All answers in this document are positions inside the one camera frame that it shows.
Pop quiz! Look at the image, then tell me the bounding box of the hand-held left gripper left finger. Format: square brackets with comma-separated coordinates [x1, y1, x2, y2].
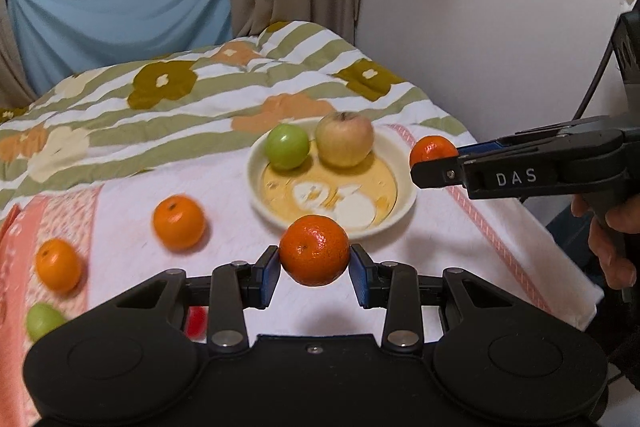
[116, 245, 280, 355]

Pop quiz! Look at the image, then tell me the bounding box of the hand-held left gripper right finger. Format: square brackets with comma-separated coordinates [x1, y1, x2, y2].
[350, 244, 508, 353]

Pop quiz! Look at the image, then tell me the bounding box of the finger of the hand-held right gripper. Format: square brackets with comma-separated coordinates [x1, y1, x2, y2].
[410, 154, 470, 190]
[456, 123, 569, 156]

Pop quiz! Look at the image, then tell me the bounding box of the orange mandarin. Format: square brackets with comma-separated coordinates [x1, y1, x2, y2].
[152, 195, 207, 251]
[278, 214, 351, 287]
[34, 238, 82, 293]
[409, 135, 459, 168]

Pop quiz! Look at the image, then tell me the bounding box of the cream printed plate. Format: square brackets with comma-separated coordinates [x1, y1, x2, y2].
[246, 122, 418, 242]

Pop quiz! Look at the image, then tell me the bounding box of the person's right hand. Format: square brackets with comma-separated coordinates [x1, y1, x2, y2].
[571, 196, 640, 289]

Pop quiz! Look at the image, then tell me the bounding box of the small red fruit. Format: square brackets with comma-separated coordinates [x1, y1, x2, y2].
[186, 307, 208, 338]

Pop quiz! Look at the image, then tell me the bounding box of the yellow-red apple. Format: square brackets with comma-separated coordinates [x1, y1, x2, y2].
[315, 112, 375, 168]

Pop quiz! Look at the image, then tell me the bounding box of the green apple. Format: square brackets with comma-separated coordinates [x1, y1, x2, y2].
[264, 123, 309, 170]

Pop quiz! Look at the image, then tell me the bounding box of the pink and white towel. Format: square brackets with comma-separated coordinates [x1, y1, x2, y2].
[0, 123, 606, 427]

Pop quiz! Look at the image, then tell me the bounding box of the striped floral blanket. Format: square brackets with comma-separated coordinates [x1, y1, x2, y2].
[0, 21, 478, 218]

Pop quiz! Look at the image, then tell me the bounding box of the small green fruit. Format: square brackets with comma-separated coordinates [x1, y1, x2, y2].
[26, 303, 68, 342]

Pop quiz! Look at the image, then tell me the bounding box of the light blue cloth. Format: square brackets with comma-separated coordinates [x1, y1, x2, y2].
[5, 0, 235, 98]

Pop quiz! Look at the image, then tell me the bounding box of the narrow beige curtain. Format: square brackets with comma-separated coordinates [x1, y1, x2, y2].
[0, 0, 37, 110]

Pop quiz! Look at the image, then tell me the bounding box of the black cable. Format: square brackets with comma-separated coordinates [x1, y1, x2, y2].
[572, 38, 617, 120]

